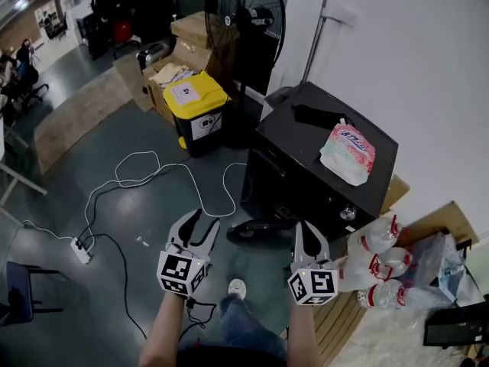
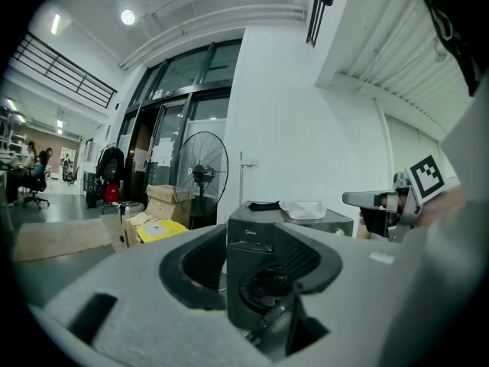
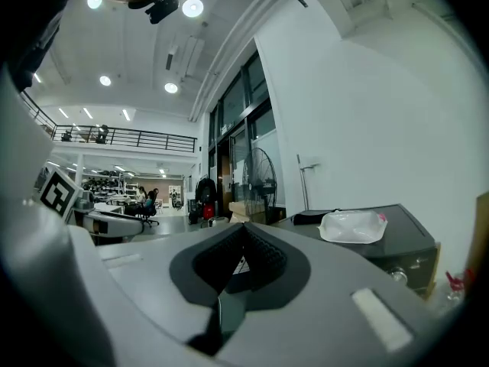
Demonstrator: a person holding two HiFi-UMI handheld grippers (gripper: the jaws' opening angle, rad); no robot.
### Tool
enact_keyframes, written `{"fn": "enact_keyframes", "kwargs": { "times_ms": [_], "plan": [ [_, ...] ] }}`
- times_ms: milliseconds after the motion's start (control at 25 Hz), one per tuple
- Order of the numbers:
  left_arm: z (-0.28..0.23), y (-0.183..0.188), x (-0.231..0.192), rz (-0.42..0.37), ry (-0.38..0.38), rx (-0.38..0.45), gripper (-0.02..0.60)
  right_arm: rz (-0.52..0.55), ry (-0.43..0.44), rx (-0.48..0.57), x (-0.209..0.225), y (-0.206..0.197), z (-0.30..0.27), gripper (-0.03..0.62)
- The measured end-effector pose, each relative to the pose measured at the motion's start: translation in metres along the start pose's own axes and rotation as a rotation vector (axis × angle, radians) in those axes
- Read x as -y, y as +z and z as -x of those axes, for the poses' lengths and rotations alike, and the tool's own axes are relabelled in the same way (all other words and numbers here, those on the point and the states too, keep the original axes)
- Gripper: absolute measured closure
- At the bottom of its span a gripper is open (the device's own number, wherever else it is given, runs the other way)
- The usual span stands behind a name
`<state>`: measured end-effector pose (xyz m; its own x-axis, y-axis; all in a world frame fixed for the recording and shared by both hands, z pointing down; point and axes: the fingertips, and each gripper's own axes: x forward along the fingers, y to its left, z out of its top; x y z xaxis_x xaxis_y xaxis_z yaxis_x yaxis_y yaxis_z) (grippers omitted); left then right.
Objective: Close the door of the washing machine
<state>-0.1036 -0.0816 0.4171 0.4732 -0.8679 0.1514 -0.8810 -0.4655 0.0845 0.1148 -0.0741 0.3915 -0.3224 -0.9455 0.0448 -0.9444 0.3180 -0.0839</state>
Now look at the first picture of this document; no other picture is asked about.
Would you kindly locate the black cabinet machine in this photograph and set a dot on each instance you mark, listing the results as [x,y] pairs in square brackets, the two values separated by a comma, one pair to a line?
[305,155]

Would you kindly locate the blue chair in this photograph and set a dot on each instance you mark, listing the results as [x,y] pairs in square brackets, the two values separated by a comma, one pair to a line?
[17,293]

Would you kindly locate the red suitcase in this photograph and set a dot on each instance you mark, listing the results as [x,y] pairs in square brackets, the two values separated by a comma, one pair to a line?
[122,31]

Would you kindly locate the black monitor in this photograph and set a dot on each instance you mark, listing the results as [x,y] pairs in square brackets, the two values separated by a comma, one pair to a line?
[454,325]

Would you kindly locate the clear plastic bag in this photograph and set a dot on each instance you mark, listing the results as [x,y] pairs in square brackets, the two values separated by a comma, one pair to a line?
[439,270]

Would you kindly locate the metal pole stand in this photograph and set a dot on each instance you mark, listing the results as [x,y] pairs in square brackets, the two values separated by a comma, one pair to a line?
[315,40]

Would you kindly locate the black standing fan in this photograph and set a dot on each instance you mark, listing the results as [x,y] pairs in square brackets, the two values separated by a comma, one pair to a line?
[244,33]

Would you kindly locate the white power strip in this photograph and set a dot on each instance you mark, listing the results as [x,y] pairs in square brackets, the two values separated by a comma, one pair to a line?
[81,250]

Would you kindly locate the person's white shoe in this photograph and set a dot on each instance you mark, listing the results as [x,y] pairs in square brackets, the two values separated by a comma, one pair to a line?
[237,287]

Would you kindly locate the pink detergent pouch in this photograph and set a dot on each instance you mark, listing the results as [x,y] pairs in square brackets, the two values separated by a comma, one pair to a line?
[347,151]

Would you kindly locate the person's dark shirt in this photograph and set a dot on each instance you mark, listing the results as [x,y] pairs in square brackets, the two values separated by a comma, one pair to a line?
[229,358]

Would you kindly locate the black office chair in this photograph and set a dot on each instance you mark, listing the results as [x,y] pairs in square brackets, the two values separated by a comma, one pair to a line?
[30,86]

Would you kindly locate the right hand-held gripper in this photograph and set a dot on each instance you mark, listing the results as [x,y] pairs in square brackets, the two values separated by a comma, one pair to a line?
[317,283]

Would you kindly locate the small white floor scrap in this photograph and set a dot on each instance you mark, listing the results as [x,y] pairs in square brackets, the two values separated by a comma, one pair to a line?
[142,241]

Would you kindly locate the large cardboard sheet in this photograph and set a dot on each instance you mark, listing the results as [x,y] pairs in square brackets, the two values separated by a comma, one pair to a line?
[447,220]

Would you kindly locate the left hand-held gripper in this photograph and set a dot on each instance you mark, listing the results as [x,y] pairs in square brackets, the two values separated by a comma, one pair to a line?
[179,271]

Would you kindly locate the open cardboard box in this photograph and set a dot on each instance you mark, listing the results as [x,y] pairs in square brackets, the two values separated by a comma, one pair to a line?
[160,90]

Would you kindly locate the person's right forearm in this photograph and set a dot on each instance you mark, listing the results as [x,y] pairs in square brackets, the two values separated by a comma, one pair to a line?
[303,335]

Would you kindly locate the person's left forearm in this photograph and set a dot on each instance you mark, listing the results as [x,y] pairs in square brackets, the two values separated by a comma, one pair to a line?
[162,331]

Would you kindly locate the silver cylinder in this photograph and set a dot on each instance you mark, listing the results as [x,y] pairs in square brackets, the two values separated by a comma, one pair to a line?
[151,54]

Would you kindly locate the small cardboard box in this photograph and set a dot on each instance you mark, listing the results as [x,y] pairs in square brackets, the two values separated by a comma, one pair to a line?
[397,191]

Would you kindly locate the black fabric pouch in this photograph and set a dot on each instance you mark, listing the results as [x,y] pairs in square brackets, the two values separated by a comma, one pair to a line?
[317,115]

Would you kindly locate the brown floor mat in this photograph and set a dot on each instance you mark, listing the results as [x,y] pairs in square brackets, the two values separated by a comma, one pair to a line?
[76,121]

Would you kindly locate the wooden slat pallet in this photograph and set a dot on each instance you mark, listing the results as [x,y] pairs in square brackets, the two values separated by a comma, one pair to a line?
[340,319]

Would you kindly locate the person's blue jeans leg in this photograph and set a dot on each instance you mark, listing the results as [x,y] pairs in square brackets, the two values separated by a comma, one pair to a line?
[248,327]

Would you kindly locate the yellow-lid black bin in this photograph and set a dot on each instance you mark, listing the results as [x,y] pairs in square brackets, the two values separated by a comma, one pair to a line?
[198,113]

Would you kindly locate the closed cardboard box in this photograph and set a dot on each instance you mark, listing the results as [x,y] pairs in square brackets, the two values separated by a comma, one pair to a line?
[191,31]

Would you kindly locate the gray plastic tray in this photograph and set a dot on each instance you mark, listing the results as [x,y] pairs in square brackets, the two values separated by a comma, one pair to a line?
[279,98]

